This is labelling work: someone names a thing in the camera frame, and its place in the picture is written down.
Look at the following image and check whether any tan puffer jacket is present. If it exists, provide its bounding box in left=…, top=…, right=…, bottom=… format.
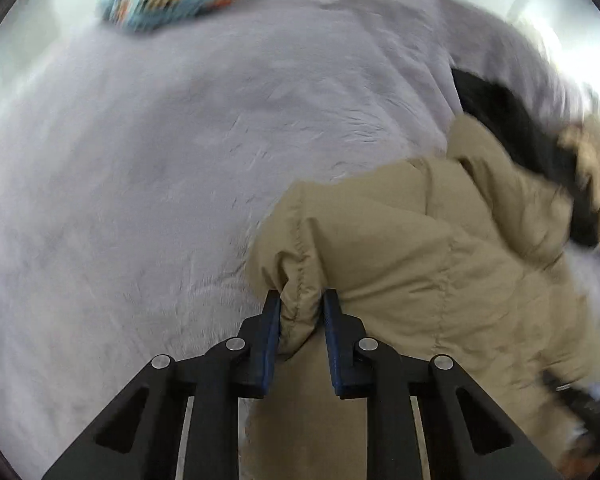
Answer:
left=244, top=116, right=600, bottom=479

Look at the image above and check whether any lavender plush bed blanket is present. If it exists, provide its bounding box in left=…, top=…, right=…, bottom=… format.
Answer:
left=0, top=0, right=585, bottom=479

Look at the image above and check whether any black garment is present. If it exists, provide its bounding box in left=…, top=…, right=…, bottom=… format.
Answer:
left=452, top=68, right=600, bottom=248

